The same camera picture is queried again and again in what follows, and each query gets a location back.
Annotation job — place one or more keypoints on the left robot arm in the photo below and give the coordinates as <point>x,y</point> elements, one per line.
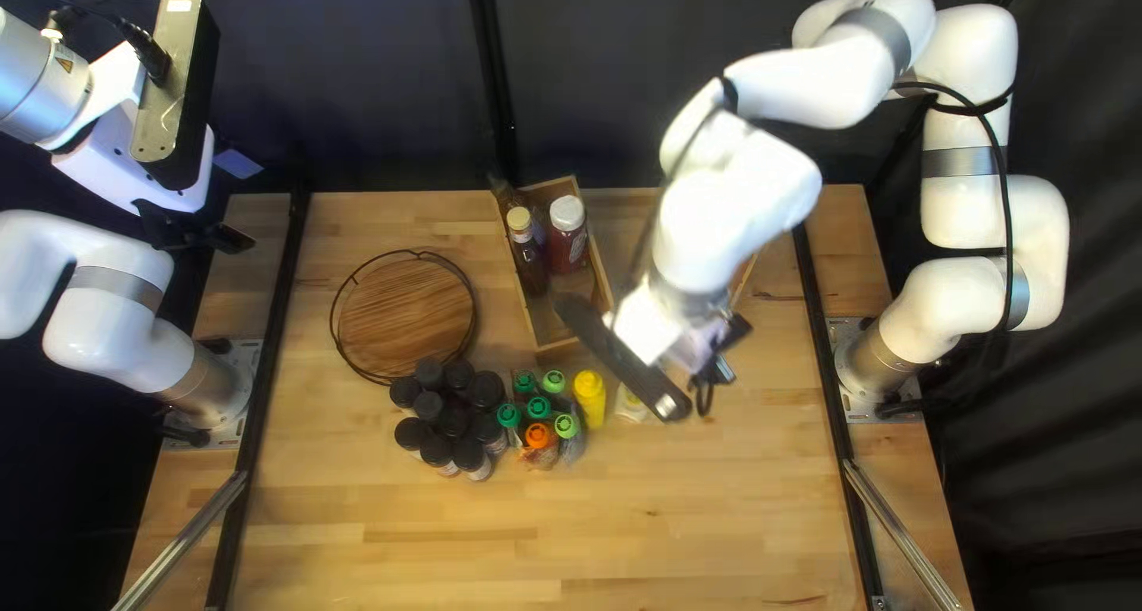
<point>89,307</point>

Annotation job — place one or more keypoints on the light green cap pouch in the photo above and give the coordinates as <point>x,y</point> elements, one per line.
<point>554,381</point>
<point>567,424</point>

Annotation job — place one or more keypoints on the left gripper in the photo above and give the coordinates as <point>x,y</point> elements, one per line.
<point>98,147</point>

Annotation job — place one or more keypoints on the dark green cap pouch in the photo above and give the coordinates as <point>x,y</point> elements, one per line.
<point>538,407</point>
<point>508,415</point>
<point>525,382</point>

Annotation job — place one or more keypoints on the spice jar black lid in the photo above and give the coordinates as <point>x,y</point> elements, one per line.
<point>428,405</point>
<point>412,432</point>
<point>455,419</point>
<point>429,373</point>
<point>436,450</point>
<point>486,388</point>
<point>459,374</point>
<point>404,391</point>
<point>486,428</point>
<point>470,455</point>

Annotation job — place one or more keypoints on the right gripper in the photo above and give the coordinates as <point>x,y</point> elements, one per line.
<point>647,325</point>

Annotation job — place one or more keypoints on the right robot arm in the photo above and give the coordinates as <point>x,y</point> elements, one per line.
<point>972,236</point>

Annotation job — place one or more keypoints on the ketchup bottle white cap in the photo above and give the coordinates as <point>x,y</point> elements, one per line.
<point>567,236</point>

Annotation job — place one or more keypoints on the dark sauce bottle cream cap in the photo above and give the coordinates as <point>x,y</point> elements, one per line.
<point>528,254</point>

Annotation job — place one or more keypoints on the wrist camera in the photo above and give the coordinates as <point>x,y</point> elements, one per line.
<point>624,361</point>
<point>178,84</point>

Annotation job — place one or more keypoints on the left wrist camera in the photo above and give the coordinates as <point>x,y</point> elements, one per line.
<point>178,84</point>

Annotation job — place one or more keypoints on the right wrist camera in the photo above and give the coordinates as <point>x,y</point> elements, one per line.
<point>624,361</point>

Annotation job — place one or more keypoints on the orange cap pouch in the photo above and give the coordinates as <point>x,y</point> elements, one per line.
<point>538,434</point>

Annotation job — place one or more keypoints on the wooden box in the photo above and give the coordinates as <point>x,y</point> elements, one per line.
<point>575,285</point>
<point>748,272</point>

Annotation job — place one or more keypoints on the white mayonnaise bottle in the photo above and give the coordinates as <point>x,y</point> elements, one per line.
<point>632,406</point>

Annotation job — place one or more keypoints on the yellow mustard bottle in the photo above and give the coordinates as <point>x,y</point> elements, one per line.
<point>589,397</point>

